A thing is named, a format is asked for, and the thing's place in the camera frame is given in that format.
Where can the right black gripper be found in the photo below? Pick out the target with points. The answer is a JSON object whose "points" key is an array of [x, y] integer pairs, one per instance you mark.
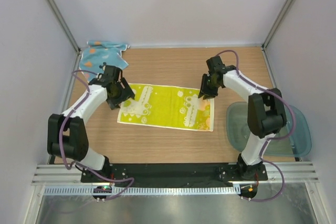
{"points": [[203, 89]]}

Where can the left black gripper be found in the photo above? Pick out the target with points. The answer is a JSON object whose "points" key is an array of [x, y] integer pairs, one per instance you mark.
{"points": [[126, 92]]}

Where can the yellow green crocodile towel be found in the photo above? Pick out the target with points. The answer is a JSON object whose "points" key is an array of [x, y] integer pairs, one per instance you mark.
{"points": [[168, 107]]}

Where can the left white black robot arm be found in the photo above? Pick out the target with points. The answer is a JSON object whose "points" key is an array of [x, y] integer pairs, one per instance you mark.
{"points": [[67, 136]]}

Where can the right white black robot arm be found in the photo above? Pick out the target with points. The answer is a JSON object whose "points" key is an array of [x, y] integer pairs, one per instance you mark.
{"points": [[265, 115]]}

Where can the blue cartoon mouse towel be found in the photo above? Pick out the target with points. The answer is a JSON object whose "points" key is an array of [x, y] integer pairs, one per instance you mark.
{"points": [[101, 53]]}

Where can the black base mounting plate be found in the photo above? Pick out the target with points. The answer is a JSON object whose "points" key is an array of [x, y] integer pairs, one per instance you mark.
{"points": [[225, 171]]}

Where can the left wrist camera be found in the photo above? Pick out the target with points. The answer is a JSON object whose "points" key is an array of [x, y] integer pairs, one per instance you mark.
{"points": [[110, 73]]}

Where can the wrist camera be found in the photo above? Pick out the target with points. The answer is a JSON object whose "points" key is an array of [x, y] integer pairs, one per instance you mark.
{"points": [[215, 65], [110, 73]]}

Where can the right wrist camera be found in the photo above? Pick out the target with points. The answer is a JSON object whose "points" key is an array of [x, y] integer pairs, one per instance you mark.
{"points": [[215, 65]]}

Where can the white slotted cable duct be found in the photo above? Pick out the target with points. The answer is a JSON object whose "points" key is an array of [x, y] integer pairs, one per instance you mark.
{"points": [[105, 191]]}

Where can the aluminium frame rail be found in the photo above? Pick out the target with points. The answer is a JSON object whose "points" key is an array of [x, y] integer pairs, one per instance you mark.
{"points": [[288, 172]]}

